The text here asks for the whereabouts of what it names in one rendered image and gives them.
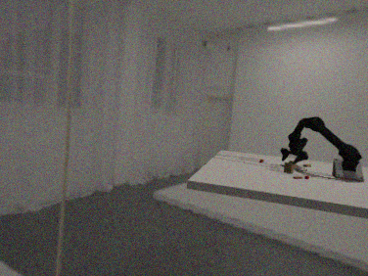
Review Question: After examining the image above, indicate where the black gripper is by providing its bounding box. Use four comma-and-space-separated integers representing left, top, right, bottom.
281, 145, 308, 163

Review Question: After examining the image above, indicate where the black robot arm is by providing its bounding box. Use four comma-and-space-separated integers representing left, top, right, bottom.
288, 117, 362, 171

